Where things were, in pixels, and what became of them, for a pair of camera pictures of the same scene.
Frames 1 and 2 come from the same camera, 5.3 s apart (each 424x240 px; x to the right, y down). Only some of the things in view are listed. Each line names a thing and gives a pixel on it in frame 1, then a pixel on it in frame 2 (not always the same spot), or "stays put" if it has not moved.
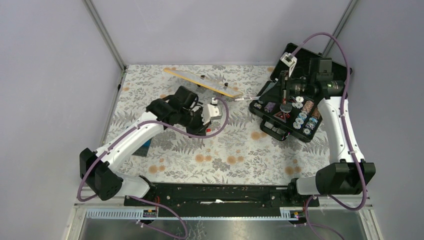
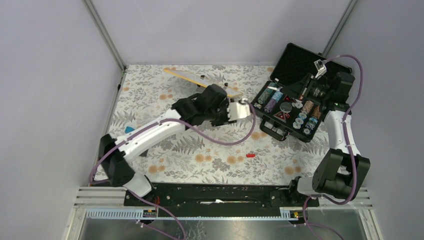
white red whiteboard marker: x=242 y=99 → x=273 y=88
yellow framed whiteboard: x=215 y=85 stays put
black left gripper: x=201 y=129 → x=225 y=104
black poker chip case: x=286 y=104 stays put
